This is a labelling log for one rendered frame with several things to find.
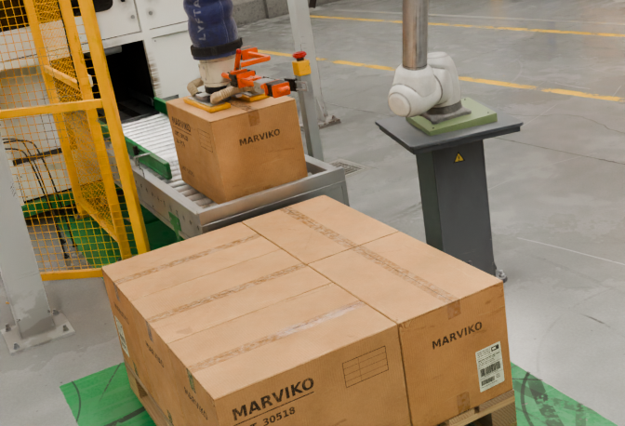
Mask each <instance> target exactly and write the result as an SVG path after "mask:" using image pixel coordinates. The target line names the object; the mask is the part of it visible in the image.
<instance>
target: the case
mask: <svg viewBox="0 0 625 426"><path fill-rule="evenodd" d="M188 97H190V96H187V97H183V98H179V99H175V100H169V101H166V108H167V112H168V117H169V122H170V125H171V130H172V135H173V139H174V143H175V148H176V152H177V157H178V161H179V165H180V174H181V177H182V180H183V181H184V182H186V183H187V184H189V185H190V186H192V187H193V188H194V189H195V190H197V191H198V192H200V193H202V194H203V195H205V196H206V197H208V198H209V199H211V200H212V201H214V202H215V203H217V204H218V205H219V204H222V203H226V202H229V201H232V200H234V199H237V198H241V197H244V196H247V195H250V194H252V193H258V192H261V191H264V190H267V189H270V188H273V187H276V186H279V185H282V184H285V183H289V182H291V181H294V180H299V179H303V178H306V177H308V172H307V167H306V161H305V155H304V150H303V144H302V138H301V133H300V126H299V116H298V110H297V104H296V100H295V99H293V98H290V97H287V96H283V97H279V98H275V99H274V98H273V97H269V98H266V99H262V100H256V101H252V102H249V101H246V100H241V99H238V98H235V97H232V96H231V97H232V99H231V100H226V102H228V103H230V104H231V108H228V109H224V110H220V111H217V112H213V113H209V112H207V111H204V110H202V109H199V108H197V107H195V106H192V105H191V104H188V103H186V102H184V100H183V99H184V98H188Z"/></svg>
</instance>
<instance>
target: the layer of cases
mask: <svg viewBox="0 0 625 426"><path fill-rule="evenodd" d="M101 271H102V275H103V279H104V283H105V286H106V289H107V293H108V297H109V301H110V304H111V308H112V312H113V319H114V322H115V326H116V330H117V333H118V337H119V340H120V344H121V348H122V352H123V356H124V357H125V359H126V361H127V362H128V363H129V365H130V366H131V368H132V369H133V370H134V372H135V373H136V374H137V376H138V377H139V379H140V380H141V382H142V383H143V385H144V386H145V387H146V389H147V390H148V392H149V393H150V394H151V396H152V397H153V398H154V400H155V402H156V403H157V404H158V405H159V406H160V408H161V409H162V410H163V412H164V413H165V415H166V416H167V418H168V419H169V421H170V422H171V423H172V425H173V426H436V425H438V424H440V423H443V422H445V421H447V420H449V419H452V418H454V417H456V416H458V415H460V414H462V413H464V412H466V411H468V410H470V409H472V408H474V407H477V406H479V405H481V404H483V403H485V402H487V401H489V400H491V399H494V398H496V397H498V396H500V395H502V394H504V393H506V392H509V391H511V390H512V370H511V359H510V349H509V339H508V328H507V318H506V308H505V298H504V287H503V281H502V280H500V279H498V278H496V277H494V276H492V275H490V274H488V273H485V272H483V271H481V270H479V269H477V268H475V267H473V266H471V265H469V264H467V263H465V262H463V261H461V260H458V259H456V258H454V257H452V256H450V255H448V254H446V253H444V252H442V251H440V250H438V249H436V248H434V247H432V246H429V245H427V244H425V243H423V242H421V241H419V240H417V239H415V238H413V237H411V236H409V235H407V234H405V233H402V232H399V231H398V230H396V229H394V228H392V227H390V226H388V225H386V224H384V223H382V222H380V221H378V220H375V219H373V218H371V217H368V216H367V215H365V214H363V213H361V212H359V211H357V210H355V209H353V208H351V207H349V206H346V205H343V204H342V203H340V202H338V201H336V200H334V199H332V198H330V197H328V196H326V195H321V196H318V197H315V198H313V199H310V200H307V201H304V202H300V203H297V204H295V205H292V206H287V207H284V208H281V209H278V210H275V211H273V212H270V213H267V214H264V215H260V216H257V217H255V218H252V219H249V220H244V221H242V223H241V222H238V223H235V224H233V225H230V226H227V227H224V228H220V229H217V230H215V231H212V232H209V233H204V234H201V235H198V236H195V237H193V238H190V239H187V240H184V241H180V242H177V243H175V244H172V245H169V246H164V247H161V248H158V249H156V250H153V251H150V252H147V253H144V254H140V255H138V256H135V257H132V258H129V259H126V260H121V261H118V262H116V263H113V264H110V265H107V266H104V267H101Z"/></svg>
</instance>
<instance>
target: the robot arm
mask: <svg viewBox="0 0 625 426"><path fill-rule="evenodd" d="M316 1H317V0H310V4H309V7H313V8H315V7H316ZM428 9H429V0H403V63H402V64H401V65H400V66H399V67H398V68H397V69H396V71H395V76H394V79H393V83H392V88H391V89H390V92H389V96H388V103H389V107H390V109H391V110H392V111H393V112H394V113H395V114H397V115H399V116H403V117H415V116H422V117H424V118H426V119H427V120H429V121H431V122H432V124H434V125H435V124H439V123H441V122H444V121H446V120H450V119H453V118H457V117H460V116H463V115H467V114H471V113H472V110H471V109H467V108H465V107H464V106H462V103H461V99H460V89H459V77H458V72H457V68H456V65H455V63H454V61H453V60H452V59H451V57H450V56H449V55H447V54H446V53H445V52H433V53H428Z"/></svg>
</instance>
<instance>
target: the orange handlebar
mask: <svg viewBox="0 0 625 426"><path fill-rule="evenodd" d="M247 54H248V56H249V57H253V58H256V59H253V60H247V61H243V62H241V68H242V67H246V66H249V65H253V64H257V63H261V62H264V61H268V60H270V59H271V57H270V56H269V55H265V54H260V53H256V52H252V51H250V52H247ZM221 76H222V77H224V78H228V79H231V78H229V74H228V73H222V74H221ZM260 79H262V78H261V76H258V75H255V76H252V75H250V76H249V77H248V78H241V79H240V82H241V83H243V84H246V85H245V86H247V87H253V86H254V84H253V81H256V80H260ZM288 90H289V86H286V87H279V88H277V89H276V92H277V93H279V94H280V93H285V92H287V91H288Z"/></svg>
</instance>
